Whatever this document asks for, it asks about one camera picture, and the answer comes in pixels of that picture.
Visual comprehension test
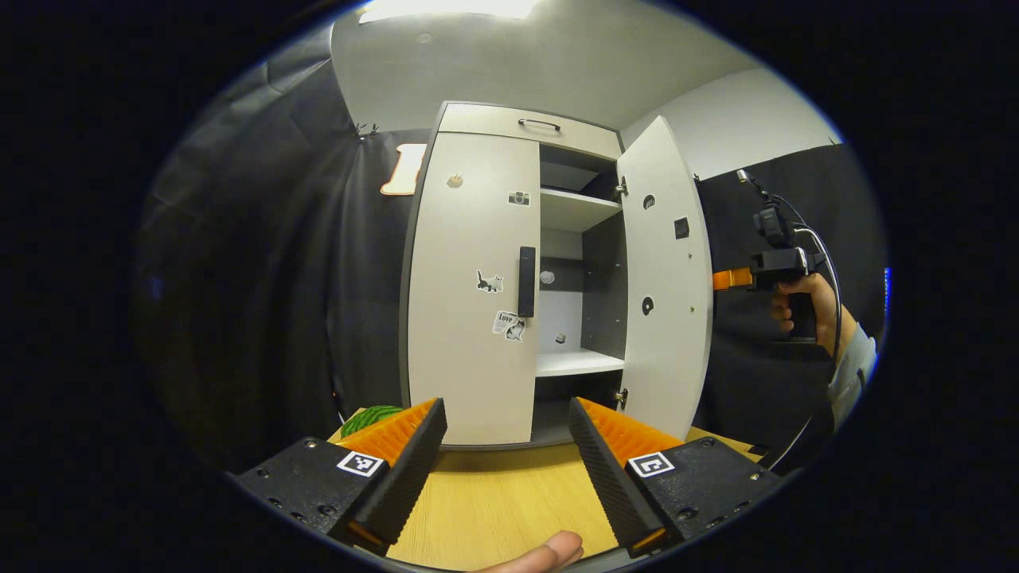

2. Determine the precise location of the black backdrop cloth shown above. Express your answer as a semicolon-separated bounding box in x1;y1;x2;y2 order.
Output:
131;24;888;478

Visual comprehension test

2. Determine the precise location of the double-door shoe cabinet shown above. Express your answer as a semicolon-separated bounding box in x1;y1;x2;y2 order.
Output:
398;101;638;452

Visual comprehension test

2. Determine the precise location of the ceiling light panel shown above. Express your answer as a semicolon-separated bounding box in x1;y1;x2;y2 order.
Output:
358;0;542;23

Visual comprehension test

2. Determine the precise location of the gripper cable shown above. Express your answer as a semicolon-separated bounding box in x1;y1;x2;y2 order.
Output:
760;191;843;472

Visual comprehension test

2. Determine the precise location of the beige cabinet drawer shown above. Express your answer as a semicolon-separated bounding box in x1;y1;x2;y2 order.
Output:
438;103;623;160

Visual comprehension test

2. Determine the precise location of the shoe cabinet door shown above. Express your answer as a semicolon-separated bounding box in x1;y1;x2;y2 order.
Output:
617;116;715;441
408;131;542;446

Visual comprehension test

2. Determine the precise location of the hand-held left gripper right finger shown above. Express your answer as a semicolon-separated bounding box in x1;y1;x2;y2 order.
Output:
568;396;785;558

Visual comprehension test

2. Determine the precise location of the black door handle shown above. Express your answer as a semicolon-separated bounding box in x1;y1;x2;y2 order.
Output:
518;246;537;318

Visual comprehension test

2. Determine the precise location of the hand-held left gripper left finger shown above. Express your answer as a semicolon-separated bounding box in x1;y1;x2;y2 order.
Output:
227;396;448;558

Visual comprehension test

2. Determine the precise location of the green striped object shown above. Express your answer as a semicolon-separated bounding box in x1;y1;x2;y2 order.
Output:
341;405;404;439

